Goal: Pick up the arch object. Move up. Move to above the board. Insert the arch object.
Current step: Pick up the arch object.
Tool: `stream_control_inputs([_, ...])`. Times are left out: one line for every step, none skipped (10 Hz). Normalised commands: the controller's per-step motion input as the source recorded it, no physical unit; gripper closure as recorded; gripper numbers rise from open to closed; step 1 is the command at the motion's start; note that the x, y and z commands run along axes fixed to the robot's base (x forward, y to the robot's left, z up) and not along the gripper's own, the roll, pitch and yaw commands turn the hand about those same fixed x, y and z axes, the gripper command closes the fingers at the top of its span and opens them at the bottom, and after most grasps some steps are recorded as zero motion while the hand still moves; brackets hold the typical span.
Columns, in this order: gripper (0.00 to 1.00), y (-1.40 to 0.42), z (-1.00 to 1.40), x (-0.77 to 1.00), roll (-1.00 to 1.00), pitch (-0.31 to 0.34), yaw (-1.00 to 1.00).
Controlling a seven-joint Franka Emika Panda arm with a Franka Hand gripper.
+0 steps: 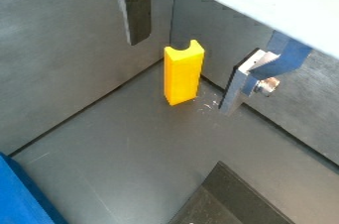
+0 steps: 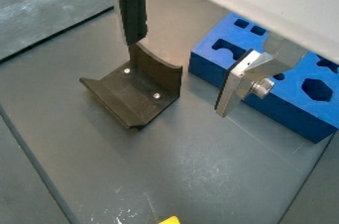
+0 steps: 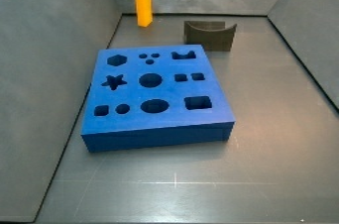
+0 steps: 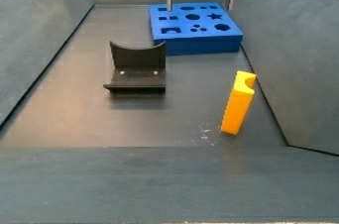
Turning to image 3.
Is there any blue foam shape board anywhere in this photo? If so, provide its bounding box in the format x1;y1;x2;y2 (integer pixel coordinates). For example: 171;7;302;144
81;45;235;153

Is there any dark grey arch block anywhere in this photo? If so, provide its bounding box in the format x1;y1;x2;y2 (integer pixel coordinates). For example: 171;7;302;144
184;21;238;52

